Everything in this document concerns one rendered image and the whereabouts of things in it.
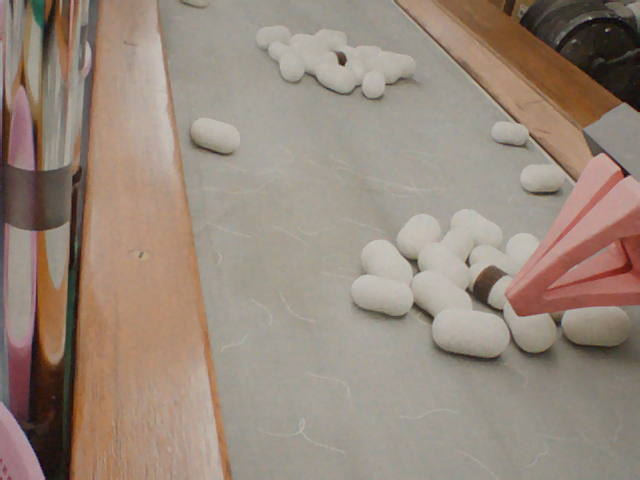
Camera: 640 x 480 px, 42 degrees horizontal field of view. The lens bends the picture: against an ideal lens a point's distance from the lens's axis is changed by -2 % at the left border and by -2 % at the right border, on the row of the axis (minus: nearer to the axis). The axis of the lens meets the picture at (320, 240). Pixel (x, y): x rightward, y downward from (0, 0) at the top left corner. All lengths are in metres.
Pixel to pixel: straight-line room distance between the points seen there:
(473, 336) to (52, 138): 0.22
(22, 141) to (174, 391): 0.11
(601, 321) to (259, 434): 0.19
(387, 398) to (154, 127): 0.24
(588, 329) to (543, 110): 0.33
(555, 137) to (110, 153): 0.38
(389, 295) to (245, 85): 0.32
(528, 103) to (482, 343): 0.39
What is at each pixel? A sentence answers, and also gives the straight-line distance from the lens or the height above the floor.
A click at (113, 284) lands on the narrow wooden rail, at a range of 0.38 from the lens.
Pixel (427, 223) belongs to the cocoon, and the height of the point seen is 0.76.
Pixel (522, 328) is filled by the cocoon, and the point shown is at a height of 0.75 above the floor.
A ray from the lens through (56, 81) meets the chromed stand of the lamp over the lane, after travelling 0.27.
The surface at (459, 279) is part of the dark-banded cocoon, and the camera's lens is 0.45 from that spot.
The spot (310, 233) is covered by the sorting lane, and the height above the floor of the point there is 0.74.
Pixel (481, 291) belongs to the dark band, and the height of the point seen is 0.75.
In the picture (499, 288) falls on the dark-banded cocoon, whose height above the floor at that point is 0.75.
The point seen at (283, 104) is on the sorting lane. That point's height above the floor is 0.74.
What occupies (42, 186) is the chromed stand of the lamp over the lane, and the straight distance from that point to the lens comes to 0.28.
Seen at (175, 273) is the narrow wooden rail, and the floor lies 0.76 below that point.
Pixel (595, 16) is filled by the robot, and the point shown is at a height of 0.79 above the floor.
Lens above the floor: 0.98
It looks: 29 degrees down
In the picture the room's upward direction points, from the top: 12 degrees clockwise
